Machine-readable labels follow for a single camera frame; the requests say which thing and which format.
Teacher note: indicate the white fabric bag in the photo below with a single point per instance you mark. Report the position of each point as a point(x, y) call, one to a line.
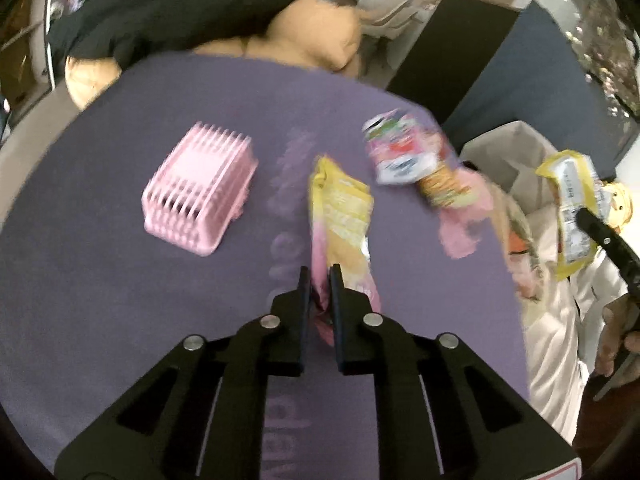
point(550, 320)

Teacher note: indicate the pink wrapper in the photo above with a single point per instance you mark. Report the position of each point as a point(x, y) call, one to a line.
point(460, 232)

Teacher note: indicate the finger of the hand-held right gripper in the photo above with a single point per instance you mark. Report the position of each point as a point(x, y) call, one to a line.
point(605, 235)

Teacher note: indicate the pink plastic basket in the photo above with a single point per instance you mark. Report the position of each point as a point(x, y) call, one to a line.
point(195, 175)

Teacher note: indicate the striped snack packet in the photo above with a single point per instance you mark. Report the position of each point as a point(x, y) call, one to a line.
point(442, 187)

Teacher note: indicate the yellow packet with white label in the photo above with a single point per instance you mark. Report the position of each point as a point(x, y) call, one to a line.
point(570, 185)

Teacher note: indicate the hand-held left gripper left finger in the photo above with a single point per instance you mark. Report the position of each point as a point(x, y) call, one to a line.
point(300, 310)

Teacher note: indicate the glass display case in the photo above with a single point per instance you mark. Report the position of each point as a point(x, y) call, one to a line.
point(600, 35)

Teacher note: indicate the blue partition panel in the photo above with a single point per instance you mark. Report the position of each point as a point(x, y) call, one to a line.
point(525, 70)

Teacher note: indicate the yellow duck plush toy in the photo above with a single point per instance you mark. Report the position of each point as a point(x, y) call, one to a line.
point(620, 202)

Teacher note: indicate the colourful printed snack packet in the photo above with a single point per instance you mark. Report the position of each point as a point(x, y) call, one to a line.
point(400, 150)

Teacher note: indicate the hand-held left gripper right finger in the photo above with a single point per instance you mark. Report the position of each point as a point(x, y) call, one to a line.
point(337, 320)

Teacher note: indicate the black jacket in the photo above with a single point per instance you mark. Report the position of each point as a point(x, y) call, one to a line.
point(175, 5)

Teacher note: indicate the person's right hand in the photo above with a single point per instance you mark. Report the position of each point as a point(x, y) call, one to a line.
point(607, 345)

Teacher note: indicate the yellow and pink snack packet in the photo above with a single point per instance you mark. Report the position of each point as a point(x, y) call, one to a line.
point(340, 210)

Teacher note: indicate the person's right forearm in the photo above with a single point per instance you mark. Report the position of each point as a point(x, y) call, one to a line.
point(610, 425)

